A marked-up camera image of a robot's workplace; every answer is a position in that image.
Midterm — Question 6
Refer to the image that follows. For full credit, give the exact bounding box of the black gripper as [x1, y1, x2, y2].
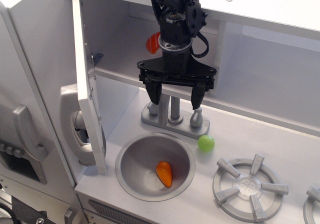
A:
[137, 41, 217, 110]

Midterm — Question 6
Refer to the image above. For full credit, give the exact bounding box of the white toy microwave door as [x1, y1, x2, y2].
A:
[72, 0, 107, 175]

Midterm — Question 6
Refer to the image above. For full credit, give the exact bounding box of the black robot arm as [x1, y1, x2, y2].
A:
[137, 0, 217, 109]

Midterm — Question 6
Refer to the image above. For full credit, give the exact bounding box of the grey toy faucet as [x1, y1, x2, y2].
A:
[141, 94, 210, 139]

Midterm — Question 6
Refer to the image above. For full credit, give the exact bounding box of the salmon sushi toy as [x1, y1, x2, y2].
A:
[145, 32, 161, 56]

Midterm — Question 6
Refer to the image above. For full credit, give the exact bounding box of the green toy ball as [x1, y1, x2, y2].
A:
[197, 135, 215, 153]

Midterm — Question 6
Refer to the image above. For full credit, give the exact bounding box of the orange toy carrot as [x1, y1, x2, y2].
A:
[156, 161, 173, 188]

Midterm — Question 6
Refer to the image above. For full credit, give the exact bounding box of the silver sink bowl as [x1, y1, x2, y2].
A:
[115, 132, 196, 202]

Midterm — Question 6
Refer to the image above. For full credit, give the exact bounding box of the grey toy telephone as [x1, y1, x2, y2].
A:
[59, 84, 96, 167]

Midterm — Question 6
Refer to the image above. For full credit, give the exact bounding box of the grey toy stove burner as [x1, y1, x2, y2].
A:
[212, 154, 289, 223]

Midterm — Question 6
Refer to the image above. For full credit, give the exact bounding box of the grey ice dispenser panel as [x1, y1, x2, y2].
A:
[0, 139, 47, 185]

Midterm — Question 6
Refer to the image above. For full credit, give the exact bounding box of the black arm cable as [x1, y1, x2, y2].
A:
[191, 31, 210, 59]

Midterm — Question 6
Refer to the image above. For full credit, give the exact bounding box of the grey fridge door handle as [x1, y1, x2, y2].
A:
[12, 104, 48, 162]

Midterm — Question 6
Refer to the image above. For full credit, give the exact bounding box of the grey oven door handle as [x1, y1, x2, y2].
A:
[64, 209, 76, 224]

